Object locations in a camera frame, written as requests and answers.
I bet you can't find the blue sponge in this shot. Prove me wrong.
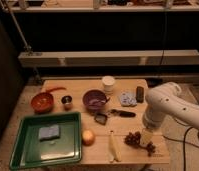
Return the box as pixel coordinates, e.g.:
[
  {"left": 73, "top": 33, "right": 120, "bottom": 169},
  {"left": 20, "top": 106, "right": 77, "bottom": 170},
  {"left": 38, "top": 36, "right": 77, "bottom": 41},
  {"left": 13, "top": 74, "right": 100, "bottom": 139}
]
[{"left": 38, "top": 125, "right": 60, "bottom": 141}]

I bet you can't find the small metal cup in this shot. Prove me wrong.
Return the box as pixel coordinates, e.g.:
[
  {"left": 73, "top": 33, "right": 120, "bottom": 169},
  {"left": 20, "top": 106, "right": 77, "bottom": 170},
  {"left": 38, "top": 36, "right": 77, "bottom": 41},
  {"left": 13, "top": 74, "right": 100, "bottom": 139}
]
[{"left": 61, "top": 95, "right": 73, "bottom": 110}]

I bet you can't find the purple bowl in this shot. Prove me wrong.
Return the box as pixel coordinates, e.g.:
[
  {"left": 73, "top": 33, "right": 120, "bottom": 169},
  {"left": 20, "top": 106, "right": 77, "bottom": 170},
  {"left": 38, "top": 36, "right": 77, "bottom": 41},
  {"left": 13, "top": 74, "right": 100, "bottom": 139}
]
[{"left": 82, "top": 89, "right": 109, "bottom": 111}]

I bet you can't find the red chili pepper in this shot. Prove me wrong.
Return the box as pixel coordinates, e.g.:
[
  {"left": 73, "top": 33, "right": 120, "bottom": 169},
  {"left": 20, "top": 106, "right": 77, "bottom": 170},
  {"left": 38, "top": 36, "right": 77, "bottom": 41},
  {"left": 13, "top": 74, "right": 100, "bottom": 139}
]
[{"left": 45, "top": 87, "right": 66, "bottom": 93}]

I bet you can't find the green plastic tray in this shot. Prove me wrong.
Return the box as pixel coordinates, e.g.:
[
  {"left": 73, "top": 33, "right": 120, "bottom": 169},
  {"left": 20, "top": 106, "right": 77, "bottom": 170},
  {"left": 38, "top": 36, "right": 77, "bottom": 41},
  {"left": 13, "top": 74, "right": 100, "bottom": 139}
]
[{"left": 9, "top": 112, "right": 82, "bottom": 170}]

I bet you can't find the black handled knife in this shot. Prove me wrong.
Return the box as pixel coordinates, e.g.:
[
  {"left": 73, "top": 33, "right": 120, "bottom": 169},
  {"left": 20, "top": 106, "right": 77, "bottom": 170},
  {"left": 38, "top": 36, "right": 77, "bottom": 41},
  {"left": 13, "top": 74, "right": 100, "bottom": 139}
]
[{"left": 109, "top": 109, "right": 136, "bottom": 118}]

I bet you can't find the dark red grape bunch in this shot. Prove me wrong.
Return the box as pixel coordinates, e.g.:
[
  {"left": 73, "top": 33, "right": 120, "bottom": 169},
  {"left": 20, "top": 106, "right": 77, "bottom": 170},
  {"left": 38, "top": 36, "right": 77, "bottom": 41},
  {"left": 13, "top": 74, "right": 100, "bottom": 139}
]
[{"left": 124, "top": 131, "right": 156, "bottom": 157}]

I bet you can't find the metal stand pole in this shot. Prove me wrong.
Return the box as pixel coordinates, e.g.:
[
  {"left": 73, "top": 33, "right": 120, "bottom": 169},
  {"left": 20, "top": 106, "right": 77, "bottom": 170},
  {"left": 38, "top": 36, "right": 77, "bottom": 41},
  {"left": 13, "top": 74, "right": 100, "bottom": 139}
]
[{"left": 3, "top": 0, "right": 42, "bottom": 56}]

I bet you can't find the wooden cutting board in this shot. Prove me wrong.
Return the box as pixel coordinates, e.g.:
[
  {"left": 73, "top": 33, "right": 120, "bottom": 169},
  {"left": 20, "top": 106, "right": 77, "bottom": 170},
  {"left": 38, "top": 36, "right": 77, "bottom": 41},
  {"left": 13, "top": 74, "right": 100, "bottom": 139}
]
[{"left": 39, "top": 78, "right": 171, "bottom": 166}]

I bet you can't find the pale yellow banana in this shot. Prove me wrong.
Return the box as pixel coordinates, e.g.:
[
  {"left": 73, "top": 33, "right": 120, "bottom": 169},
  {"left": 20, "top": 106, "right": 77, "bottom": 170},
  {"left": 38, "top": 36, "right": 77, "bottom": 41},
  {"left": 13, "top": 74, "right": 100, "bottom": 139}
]
[{"left": 108, "top": 131, "right": 121, "bottom": 162}]

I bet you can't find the red bowl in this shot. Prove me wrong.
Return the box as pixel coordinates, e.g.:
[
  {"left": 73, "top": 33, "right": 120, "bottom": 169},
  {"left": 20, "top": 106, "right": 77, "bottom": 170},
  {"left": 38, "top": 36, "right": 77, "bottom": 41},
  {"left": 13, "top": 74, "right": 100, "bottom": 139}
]
[{"left": 31, "top": 92, "right": 54, "bottom": 113}]

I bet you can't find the dark metal cookie cutter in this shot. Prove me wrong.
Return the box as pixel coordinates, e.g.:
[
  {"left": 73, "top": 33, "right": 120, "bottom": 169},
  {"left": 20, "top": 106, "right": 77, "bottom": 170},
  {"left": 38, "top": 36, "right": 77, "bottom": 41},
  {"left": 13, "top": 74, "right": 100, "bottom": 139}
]
[{"left": 94, "top": 113, "right": 108, "bottom": 125}]

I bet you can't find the dark rectangular block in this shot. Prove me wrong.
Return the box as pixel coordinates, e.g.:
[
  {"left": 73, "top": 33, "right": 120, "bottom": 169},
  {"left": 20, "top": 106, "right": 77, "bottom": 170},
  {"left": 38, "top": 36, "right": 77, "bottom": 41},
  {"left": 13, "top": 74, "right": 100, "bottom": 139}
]
[{"left": 136, "top": 86, "right": 144, "bottom": 103}]

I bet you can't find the white cup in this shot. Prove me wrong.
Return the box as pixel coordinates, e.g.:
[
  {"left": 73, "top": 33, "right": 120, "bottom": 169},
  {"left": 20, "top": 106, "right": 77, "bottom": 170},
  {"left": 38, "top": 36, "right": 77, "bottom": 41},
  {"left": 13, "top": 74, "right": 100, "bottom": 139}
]
[{"left": 102, "top": 76, "right": 115, "bottom": 94}]

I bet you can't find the black cable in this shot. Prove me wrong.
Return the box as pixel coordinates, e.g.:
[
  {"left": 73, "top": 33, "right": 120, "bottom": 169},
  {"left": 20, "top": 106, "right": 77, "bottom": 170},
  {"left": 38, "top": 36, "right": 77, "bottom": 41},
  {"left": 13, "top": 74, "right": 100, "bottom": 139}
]
[{"left": 146, "top": 6, "right": 171, "bottom": 88}]

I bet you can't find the light blue cloth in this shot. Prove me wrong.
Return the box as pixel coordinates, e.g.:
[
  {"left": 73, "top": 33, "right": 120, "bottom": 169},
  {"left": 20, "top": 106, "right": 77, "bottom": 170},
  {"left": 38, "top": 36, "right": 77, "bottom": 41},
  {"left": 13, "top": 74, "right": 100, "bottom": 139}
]
[{"left": 119, "top": 92, "right": 137, "bottom": 107}]

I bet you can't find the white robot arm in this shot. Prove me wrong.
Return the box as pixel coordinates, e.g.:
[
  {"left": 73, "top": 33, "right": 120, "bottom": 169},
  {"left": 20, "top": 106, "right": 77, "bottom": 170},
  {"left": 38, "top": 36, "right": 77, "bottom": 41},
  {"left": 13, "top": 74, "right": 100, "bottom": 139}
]
[{"left": 142, "top": 82, "right": 199, "bottom": 132}]

